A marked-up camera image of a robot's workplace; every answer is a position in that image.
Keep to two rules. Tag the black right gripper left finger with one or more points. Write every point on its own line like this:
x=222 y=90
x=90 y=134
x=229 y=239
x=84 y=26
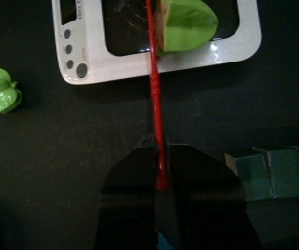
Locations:
x=129 y=201

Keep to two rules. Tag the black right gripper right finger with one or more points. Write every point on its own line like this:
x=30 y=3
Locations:
x=212 y=201

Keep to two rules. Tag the green toy starfruit half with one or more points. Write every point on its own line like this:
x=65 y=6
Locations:
x=190 y=26

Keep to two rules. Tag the dark green striped box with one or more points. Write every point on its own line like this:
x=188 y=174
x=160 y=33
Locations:
x=272 y=172

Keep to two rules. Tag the white kitchen scale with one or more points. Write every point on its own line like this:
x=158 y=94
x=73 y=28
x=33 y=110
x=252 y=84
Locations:
x=154 y=66

